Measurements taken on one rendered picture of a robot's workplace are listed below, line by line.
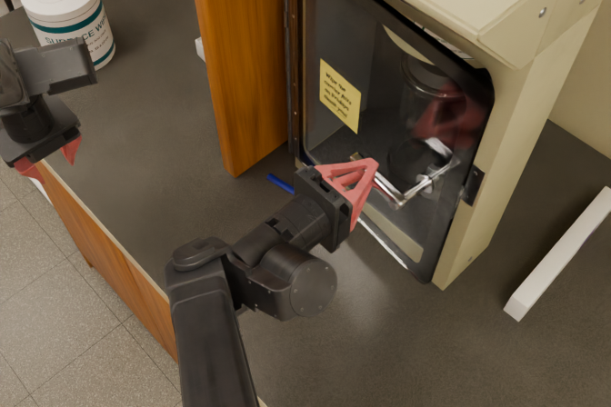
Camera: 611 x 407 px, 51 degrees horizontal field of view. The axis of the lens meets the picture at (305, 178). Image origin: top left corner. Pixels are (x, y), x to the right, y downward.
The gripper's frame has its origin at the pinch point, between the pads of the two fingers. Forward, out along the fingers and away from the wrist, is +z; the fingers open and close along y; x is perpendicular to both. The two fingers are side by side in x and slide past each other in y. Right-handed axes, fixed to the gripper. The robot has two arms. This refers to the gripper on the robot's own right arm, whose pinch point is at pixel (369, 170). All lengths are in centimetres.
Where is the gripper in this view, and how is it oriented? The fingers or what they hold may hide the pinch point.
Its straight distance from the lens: 76.4
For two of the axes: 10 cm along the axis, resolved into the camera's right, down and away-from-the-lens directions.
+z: 7.3, -5.5, 4.0
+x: -6.9, -5.9, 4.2
